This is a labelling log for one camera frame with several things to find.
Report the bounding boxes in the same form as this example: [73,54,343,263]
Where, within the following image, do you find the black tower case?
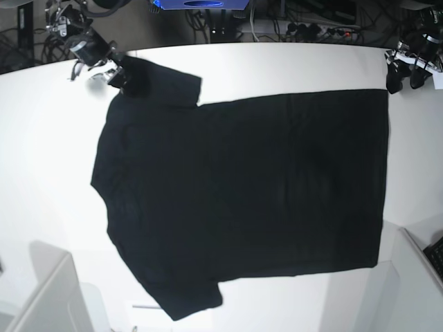
[17,1,35,66]

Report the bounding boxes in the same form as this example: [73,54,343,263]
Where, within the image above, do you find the black keyboard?
[424,238,443,279]

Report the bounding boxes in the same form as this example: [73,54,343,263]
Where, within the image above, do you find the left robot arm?
[385,1,442,94]

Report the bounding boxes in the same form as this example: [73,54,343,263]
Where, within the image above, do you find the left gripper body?
[384,34,442,75]

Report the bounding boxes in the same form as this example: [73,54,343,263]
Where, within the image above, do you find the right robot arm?
[45,1,132,91]

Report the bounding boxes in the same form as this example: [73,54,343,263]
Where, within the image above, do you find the white left partition panel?
[1,241,111,332]

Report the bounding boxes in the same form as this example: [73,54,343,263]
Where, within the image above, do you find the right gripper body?
[67,29,117,82]

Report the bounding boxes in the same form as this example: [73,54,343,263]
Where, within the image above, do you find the blue box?
[152,0,249,10]

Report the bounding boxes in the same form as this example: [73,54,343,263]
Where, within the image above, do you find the white right partition panel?
[387,228,442,332]

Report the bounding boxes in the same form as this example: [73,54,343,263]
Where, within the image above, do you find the black T-shirt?
[91,57,389,321]

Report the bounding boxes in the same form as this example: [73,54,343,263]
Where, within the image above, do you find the white partition panel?
[1,241,111,332]
[387,228,442,332]

